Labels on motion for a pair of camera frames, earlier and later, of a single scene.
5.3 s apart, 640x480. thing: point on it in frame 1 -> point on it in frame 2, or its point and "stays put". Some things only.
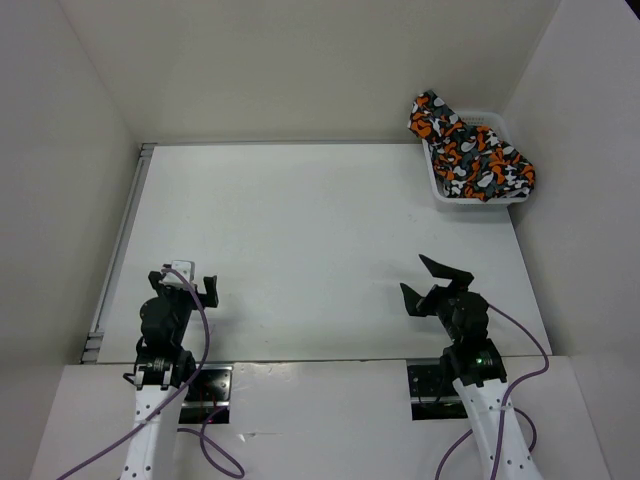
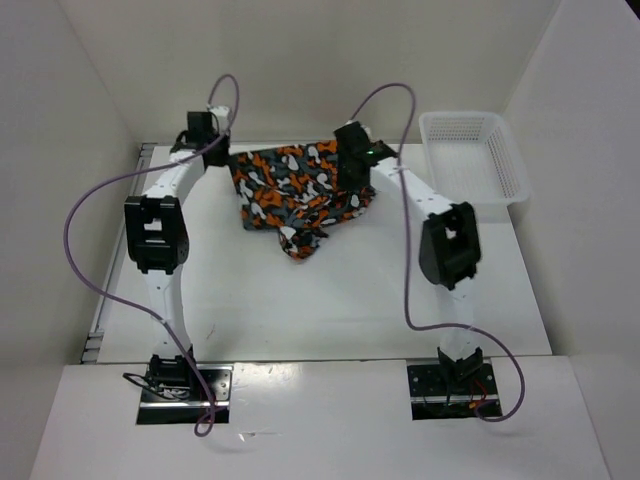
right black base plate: [431, 397] stays put
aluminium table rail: [93, 348] stays put
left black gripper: [166, 290] -> [222, 161]
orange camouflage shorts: [469, 160] -> [292, 189]
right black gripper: [417, 305] -> [344, 181]
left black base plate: [206, 393] stays put
